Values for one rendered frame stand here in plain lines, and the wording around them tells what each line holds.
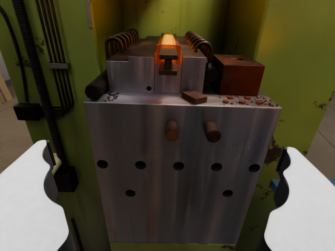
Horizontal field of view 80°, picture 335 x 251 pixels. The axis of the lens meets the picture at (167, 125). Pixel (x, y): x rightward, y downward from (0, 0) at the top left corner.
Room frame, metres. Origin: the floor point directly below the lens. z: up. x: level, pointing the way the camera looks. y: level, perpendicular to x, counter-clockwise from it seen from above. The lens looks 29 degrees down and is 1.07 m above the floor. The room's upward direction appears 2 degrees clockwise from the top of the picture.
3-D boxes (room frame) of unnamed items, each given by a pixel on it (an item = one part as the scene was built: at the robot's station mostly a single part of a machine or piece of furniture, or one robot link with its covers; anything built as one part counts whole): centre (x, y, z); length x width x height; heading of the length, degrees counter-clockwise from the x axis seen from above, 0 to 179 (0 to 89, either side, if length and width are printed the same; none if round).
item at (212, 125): (0.33, -0.09, 0.87); 0.04 x 0.03 x 0.03; 1
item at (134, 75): (0.62, 0.03, 0.96); 0.42 x 0.20 x 0.09; 1
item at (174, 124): (0.33, -0.01, 0.87); 0.04 x 0.03 x 0.03; 1
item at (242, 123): (0.63, -0.03, 0.69); 0.56 x 0.38 x 0.45; 1
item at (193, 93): (0.38, -0.05, 0.92); 0.04 x 0.03 x 0.01; 33
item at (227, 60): (0.47, -0.15, 0.95); 0.12 x 0.09 x 0.07; 1
